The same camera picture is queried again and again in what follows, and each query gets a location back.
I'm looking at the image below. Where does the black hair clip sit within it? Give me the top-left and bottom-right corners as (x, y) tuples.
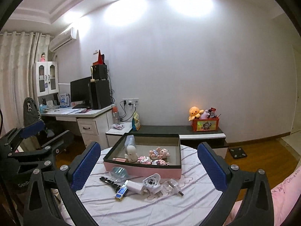
(100, 176), (121, 192)

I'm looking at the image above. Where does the teal clear round piece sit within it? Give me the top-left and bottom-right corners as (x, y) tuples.
(110, 167), (129, 183)

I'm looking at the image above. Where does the blue gold small box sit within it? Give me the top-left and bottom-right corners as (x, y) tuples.
(115, 185), (128, 201)

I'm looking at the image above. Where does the white round-head figure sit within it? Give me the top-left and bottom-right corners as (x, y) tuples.
(125, 145), (139, 163)

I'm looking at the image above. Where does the white power adapter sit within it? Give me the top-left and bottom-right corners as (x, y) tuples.
(125, 180), (144, 195)

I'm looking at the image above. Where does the pink block kitty figure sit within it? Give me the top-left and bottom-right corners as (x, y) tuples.
(137, 156), (152, 165)

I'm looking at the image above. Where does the clear plug piece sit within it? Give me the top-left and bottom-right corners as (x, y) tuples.
(163, 179), (184, 196)

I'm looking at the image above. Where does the white perforated shell case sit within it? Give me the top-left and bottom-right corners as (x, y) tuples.
(143, 173), (161, 194)

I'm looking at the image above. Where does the baby doll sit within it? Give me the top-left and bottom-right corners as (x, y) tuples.
(149, 147), (170, 160)

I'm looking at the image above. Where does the rose gold metal cup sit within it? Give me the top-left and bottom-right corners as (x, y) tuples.
(112, 157), (128, 162)

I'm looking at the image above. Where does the clear plastic box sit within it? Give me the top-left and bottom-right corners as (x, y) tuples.
(124, 135), (136, 147)

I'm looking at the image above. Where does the black office chair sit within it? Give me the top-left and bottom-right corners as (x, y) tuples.
(21, 97), (66, 151)

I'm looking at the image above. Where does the pink bedding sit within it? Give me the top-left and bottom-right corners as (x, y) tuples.
(224, 166), (300, 225)

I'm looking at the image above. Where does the white desk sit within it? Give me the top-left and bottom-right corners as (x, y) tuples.
(42, 104), (115, 149)

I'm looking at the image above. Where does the black floor scale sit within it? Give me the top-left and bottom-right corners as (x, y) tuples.
(229, 147), (247, 159)

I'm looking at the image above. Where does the striped white tablecloth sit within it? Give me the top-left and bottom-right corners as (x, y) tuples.
(77, 145), (222, 225)

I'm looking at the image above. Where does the black monitor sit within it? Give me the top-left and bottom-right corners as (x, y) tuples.
(70, 76), (91, 109)

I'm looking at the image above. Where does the orange cap bottle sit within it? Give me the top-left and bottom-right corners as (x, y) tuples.
(112, 106), (120, 124)

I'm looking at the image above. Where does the black computer tower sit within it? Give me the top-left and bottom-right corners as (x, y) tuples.
(89, 80), (112, 110)

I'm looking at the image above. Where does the white hutch cabinet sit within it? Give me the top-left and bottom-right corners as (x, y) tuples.
(33, 61), (59, 97)

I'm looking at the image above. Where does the black white tv bench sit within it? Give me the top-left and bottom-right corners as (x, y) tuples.
(106, 121), (229, 159)

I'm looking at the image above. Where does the snack bag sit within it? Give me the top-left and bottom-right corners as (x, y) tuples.
(132, 111), (141, 131)

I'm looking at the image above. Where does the small doll on cabinet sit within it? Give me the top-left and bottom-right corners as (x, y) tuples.
(39, 52), (46, 62)

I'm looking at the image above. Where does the black speaker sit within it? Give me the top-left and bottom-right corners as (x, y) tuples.
(92, 64), (108, 80)

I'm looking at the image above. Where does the pink black storage box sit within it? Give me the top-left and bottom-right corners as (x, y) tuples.
(104, 133), (182, 179)

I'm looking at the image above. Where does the beige curtain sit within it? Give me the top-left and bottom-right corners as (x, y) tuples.
(1, 31), (50, 133)

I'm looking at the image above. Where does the red toy bin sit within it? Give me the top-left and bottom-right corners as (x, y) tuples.
(191, 118), (219, 132)

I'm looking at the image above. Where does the purple plush toy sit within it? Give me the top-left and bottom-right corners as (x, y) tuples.
(200, 110), (210, 119)

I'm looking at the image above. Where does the orange octopus plush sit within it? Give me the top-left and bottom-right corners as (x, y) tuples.
(188, 106), (204, 121)

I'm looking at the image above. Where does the wall power outlet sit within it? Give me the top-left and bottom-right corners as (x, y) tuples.
(122, 98), (139, 106)

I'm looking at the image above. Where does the wall air conditioner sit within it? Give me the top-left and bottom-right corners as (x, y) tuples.
(49, 27), (78, 52)

